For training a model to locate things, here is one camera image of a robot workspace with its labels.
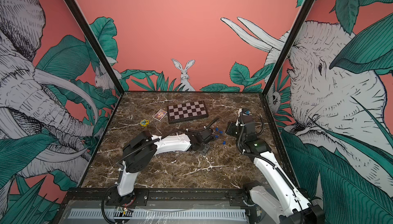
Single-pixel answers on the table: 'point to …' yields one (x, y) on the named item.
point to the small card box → (160, 114)
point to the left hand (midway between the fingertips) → (206, 145)
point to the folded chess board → (185, 112)
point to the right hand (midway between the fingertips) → (227, 119)
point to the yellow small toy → (144, 122)
